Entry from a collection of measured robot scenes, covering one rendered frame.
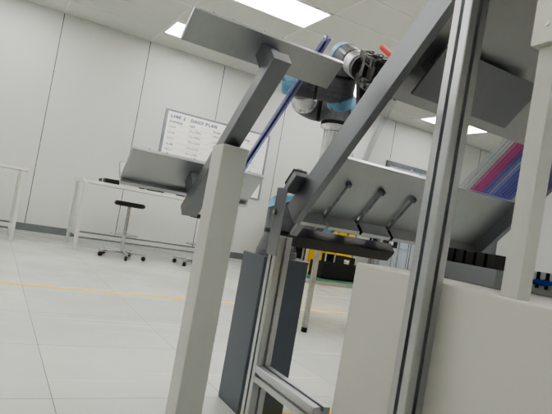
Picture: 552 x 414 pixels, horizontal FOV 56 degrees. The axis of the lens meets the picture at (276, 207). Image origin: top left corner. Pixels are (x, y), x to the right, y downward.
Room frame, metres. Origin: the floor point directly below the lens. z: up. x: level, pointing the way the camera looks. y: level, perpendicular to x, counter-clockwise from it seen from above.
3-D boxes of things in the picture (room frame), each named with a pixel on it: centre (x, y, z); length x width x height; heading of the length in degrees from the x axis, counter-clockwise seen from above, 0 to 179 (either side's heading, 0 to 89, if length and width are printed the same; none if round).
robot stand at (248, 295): (1.93, -0.03, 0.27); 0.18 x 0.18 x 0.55; 28
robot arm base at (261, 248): (1.93, -0.03, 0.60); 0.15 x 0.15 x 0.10
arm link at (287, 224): (1.93, -0.04, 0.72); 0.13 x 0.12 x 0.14; 86
